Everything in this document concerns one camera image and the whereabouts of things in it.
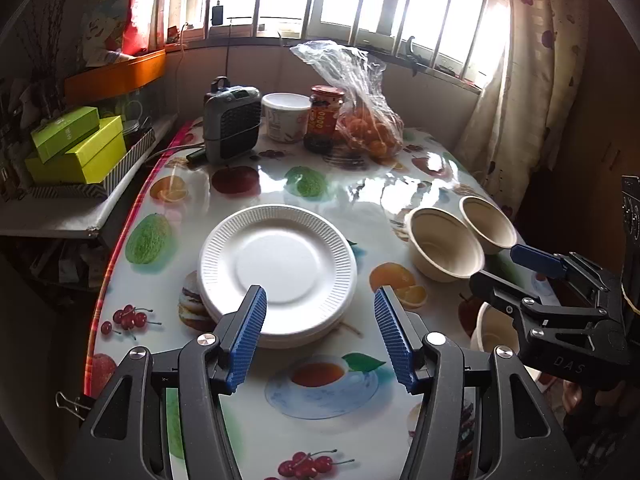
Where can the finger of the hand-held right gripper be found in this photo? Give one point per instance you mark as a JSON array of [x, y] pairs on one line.
[[535, 257], [495, 287]]

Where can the beige paper bowl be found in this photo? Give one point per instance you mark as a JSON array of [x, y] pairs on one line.
[[492, 330], [490, 225], [440, 245]]

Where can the grey portable fan heater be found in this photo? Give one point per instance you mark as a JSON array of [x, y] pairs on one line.
[[232, 125]]

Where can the person's right hand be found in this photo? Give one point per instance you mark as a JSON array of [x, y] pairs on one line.
[[575, 397]]

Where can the glass jar with metal lid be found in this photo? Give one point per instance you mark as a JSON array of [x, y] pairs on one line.
[[135, 132]]

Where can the red label sauce jar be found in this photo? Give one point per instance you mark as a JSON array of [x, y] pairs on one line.
[[325, 120]]

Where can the patterned beige curtain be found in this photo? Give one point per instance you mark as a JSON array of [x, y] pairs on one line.
[[530, 85]]

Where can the colourful printed poster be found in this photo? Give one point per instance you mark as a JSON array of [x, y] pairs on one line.
[[115, 5]]

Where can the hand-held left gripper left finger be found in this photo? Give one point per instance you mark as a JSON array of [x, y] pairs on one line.
[[247, 340]]

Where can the grey striped box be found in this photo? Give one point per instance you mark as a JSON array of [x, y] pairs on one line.
[[100, 187]]

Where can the fruit printed table cover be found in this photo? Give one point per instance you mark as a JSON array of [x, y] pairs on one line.
[[350, 200]]

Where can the group of small bottles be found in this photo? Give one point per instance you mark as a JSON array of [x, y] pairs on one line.
[[15, 145]]

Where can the white round tub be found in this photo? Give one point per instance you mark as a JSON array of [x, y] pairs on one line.
[[285, 117]]

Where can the orange box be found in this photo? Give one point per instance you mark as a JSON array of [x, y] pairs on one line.
[[115, 77]]

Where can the large yellow-green box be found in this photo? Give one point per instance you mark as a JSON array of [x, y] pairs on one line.
[[90, 157]]

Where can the slim green box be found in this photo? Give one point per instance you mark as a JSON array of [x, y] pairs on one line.
[[65, 130]]

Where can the white side shelf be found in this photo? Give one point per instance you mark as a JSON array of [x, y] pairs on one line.
[[55, 215]]

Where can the small black charger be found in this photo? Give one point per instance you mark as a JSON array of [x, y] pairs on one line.
[[217, 15]]

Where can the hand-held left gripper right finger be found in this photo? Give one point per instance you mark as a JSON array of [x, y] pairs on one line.
[[395, 340]]

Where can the black binder clip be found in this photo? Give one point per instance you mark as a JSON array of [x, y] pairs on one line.
[[75, 405]]

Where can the dry branches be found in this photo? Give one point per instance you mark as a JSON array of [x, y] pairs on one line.
[[47, 30]]

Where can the clear plastic bag of oranges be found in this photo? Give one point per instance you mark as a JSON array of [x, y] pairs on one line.
[[365, 110]]

